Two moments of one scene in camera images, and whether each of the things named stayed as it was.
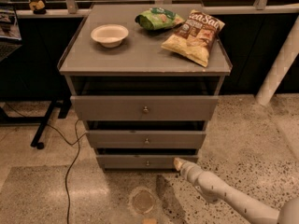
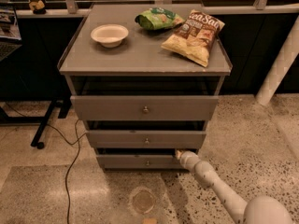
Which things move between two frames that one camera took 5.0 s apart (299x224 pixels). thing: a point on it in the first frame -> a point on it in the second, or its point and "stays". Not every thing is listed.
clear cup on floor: x=143 y=201 stays
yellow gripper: x=189 y=169 -> x=187 y=158
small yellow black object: x=37 y=7 stays
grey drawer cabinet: x=146 y=79 stays
